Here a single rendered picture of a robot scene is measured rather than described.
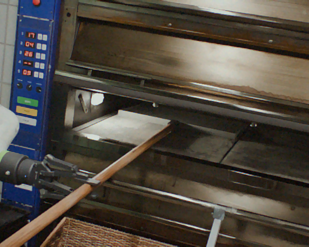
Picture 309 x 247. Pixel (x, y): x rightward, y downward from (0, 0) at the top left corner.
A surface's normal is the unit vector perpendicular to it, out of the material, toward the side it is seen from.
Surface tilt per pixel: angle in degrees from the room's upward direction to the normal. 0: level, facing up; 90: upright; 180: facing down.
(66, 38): 90
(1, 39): 90
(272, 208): 70
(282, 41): 90
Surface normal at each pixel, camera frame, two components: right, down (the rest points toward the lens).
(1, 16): -0.30, 0.17
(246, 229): -0.22, -0.17
